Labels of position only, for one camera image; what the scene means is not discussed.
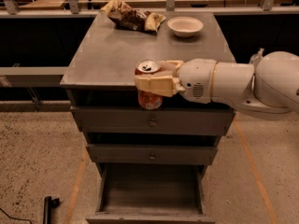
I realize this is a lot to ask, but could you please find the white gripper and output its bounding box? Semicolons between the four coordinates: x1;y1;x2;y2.
135;59;217;104

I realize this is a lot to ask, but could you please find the red coke can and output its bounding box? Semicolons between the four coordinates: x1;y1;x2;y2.
135;59;163;110

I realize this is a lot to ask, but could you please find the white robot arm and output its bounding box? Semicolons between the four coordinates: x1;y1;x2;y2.
135;51;299;119

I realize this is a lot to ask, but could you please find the grey top drawer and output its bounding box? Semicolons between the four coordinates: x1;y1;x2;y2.
71;106;235;135

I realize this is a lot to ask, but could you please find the grey wooden drawer cabinet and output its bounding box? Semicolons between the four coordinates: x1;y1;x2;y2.
59;10;249;224

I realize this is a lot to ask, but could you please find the grey middle drawer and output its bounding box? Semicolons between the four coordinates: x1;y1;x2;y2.
87;144;217;165

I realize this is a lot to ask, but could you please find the grey open bottom drawer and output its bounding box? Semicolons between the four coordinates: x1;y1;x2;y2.
86;164;216;224

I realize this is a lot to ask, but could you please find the white paper bowl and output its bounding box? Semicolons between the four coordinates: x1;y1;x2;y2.
167;17;204;38

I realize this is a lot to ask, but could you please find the brown chip bag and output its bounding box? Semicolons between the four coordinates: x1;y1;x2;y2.
101;0;166;32

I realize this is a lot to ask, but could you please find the grey metal railing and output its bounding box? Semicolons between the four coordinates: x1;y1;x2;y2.
0;0;299;89

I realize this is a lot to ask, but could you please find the black cable on floor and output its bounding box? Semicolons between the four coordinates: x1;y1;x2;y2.
0;207;34;224

